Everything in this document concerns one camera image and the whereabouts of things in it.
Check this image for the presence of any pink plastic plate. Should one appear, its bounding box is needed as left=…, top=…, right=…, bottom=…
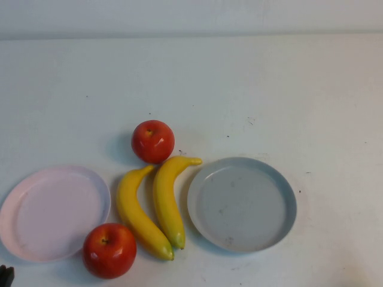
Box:
left=0, top=164, right=111, bottom=263

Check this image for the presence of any grey-blue plastic plate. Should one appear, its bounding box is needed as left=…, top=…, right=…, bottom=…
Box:
left=187, top=157, right=297, bottom=254

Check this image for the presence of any yellow banana long curved stem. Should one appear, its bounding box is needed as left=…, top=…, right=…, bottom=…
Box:
left=153, top=155, right=203, bottom=251

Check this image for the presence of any red apple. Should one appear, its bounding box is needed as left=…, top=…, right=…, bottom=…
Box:
left=130, top=120, right=176, bottom=164
left=82, top=222, right=138, bottom=280

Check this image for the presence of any yellow banana short stem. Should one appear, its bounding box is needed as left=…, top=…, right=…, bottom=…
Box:
left=116, top=164, right=175, bottom=261

